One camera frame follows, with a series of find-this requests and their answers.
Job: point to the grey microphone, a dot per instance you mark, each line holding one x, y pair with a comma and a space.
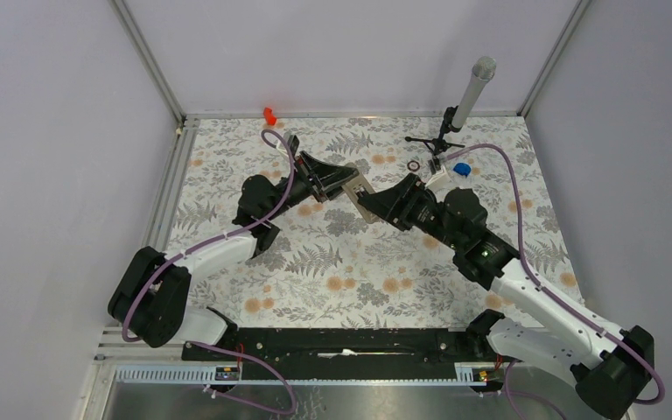
482, 72

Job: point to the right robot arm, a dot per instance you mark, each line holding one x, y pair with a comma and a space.
607, 365

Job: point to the aluminium frame rail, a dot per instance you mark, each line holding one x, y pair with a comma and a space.
148, 132

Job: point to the black microphone tripod stand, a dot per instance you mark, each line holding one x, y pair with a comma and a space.
439, 145

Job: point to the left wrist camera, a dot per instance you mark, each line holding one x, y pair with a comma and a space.
290, 146

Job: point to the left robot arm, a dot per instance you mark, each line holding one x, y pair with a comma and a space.
151, 298

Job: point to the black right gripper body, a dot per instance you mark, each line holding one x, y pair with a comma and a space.
422, 212

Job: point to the blue plastic cap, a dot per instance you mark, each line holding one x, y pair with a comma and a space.
462, 169

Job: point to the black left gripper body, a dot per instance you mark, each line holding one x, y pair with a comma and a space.
303, 183

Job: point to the red plastic block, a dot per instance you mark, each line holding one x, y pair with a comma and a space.
269, 116

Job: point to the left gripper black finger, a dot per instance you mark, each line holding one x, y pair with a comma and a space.
333, 182
318, 166

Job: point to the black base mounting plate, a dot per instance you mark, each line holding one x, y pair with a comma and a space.
271, 348

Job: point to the floral patterned table mat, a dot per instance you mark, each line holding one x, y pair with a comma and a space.
328, 267

